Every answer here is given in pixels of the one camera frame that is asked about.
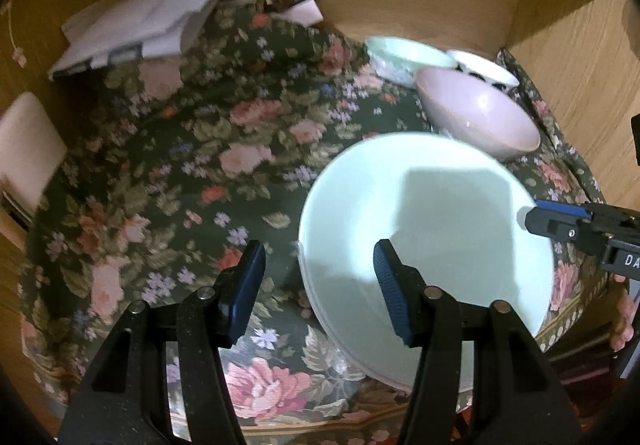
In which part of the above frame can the stack of notebooks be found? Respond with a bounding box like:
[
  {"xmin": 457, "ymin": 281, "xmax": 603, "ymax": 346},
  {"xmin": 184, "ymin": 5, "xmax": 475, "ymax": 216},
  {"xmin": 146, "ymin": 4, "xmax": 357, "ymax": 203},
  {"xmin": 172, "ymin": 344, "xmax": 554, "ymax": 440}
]
[{"xmin": 0, "ymin": 175, "xmax": 37, "ymax": 240}]

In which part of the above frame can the floral tablecloth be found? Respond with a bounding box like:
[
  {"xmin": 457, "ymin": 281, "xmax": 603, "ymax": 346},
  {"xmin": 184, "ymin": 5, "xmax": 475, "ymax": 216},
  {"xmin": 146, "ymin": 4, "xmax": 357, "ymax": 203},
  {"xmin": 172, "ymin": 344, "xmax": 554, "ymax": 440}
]
[{"xmin": 17, "ymin": 7, "xmax": 610, "ymax": 445}]

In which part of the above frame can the pink bowl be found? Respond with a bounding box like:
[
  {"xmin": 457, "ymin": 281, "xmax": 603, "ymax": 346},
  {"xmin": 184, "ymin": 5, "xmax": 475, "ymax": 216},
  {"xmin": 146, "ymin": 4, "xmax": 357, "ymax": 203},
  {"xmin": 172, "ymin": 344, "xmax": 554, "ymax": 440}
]
[{"xmin": 416, "ymin": 67, "xmax": 542, "ymax": 164}]

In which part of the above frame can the person's right hand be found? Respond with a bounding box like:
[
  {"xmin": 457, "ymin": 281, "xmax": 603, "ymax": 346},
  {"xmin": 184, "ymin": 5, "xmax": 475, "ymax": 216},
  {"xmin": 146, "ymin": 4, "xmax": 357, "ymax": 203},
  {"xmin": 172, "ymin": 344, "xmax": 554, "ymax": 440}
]
[{"xmin": 610, "ymin": 272, "xmax": 637, "ymax": 352}]

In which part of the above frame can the mint green bowl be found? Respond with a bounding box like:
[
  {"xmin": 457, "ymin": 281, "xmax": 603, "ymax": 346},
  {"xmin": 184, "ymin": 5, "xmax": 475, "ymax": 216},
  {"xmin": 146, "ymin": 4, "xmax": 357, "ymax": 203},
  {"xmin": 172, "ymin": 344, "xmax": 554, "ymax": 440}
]
[{"xmin": 365, "ymin": 36, "xmax": 457, "ymax": 88}]

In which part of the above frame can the mint green plate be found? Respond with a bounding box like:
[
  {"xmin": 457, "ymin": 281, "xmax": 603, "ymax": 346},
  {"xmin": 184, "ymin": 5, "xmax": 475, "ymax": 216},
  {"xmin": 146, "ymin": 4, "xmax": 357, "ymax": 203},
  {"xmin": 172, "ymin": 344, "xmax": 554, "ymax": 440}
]
[{"xmin": 298, "ymin": 132, "xmax": 556, "ymax": 394}]

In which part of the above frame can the thin cord with pink charm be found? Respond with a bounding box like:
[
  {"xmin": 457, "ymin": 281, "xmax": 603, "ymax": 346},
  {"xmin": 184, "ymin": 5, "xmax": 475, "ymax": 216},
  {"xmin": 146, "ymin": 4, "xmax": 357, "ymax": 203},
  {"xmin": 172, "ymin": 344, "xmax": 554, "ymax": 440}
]
[{"xmin": 5, "ymin": 0, "xmax": 29, "ymax": 66}]

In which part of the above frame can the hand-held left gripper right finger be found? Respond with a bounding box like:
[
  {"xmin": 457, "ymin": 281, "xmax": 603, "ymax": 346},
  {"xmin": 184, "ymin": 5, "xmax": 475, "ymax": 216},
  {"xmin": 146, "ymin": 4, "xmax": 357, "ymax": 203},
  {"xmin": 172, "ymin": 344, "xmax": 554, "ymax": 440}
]
[{"xmin": 372, "ymin": 239, "xmax": 583, "ymax": 445}]

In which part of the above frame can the white patterned bowl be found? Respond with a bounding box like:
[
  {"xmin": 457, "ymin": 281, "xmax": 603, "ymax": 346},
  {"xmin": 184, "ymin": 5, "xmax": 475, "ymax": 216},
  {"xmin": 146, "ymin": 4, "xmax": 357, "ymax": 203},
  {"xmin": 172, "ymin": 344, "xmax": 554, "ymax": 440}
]
[{"xmin": 446, "ymin": 49, "xmax": 520, "ymax": 94}]

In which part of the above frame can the pink mug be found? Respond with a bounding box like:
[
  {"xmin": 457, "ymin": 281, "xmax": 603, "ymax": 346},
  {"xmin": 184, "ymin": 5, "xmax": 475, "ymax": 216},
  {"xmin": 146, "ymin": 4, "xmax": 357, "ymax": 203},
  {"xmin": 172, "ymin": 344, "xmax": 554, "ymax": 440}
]
[{"xmin": 0, "ymin": 92, "xmax": 69, "ymax": 212}]

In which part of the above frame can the small pink paper box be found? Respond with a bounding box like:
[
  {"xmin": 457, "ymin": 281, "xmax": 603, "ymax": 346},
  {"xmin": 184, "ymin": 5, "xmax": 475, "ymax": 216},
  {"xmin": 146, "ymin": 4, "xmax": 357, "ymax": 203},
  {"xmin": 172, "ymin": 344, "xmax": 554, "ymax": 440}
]
[{"xmin": 279, "ymin": 0, "xmax": 324, "ymax": 26}]

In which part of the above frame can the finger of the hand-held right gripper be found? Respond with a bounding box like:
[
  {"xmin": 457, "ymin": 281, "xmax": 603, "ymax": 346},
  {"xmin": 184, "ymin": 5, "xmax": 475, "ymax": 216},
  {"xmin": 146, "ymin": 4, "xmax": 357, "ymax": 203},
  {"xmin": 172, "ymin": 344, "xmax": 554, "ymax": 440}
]
[
  {"xmin": 524, "ymin": 206, "xmax": 590, "ymax": 244},
  {"xmin": 534, "ymin": 201, "xmax": 594, "ymax": 218}
]

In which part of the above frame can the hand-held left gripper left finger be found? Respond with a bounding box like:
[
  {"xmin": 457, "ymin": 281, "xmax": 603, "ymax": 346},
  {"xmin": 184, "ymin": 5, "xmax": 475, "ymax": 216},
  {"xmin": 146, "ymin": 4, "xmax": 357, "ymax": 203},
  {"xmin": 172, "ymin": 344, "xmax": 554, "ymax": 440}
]
[{"xmin": 59, "ymin": 240, "xmax": 267, "ymax": 445}]

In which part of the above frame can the pile of white papers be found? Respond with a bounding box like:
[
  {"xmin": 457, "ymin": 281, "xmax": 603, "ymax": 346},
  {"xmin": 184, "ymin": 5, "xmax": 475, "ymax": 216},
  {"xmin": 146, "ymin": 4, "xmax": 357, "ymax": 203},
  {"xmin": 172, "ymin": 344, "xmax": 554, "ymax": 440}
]
[{"xmin": 47, "ymin": 0, "xmax": 232, "ymax": 82}]

